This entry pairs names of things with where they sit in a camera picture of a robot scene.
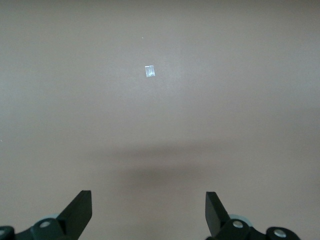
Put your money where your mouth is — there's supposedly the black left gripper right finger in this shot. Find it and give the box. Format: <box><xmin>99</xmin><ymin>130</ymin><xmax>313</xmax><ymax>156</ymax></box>
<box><xmin>205</xmin><ymin>191</ymin><xmax>300</xmax><ymax>240</ymax></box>

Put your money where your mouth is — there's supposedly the small clear tape piece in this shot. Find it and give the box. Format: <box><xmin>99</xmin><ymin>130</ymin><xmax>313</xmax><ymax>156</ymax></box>
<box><xmin>144</xmin><ymin>65</ymin><xmax>157</xmax><ymax>79</ymax></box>

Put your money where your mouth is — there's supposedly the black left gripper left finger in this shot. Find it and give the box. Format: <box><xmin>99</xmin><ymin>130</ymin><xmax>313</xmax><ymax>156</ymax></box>
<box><xmin>0</xmin><ymin>190</ymin><xmax>93</xmax><ymax>240</ymax></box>

